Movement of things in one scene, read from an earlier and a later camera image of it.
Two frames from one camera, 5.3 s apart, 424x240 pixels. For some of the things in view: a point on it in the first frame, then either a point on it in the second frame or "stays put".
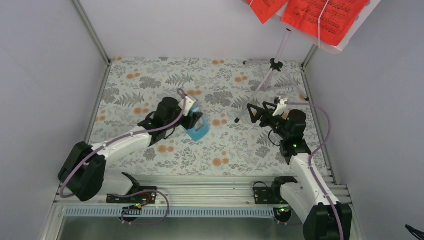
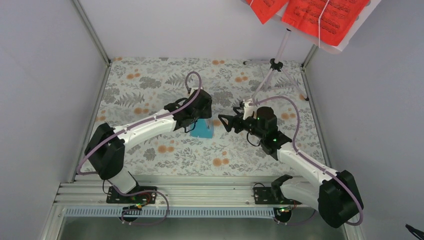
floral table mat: [234, 144] stays put
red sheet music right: [331, 20] stays put
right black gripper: [266, 112] -> [237, 119]
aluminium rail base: [192, 207] stays put
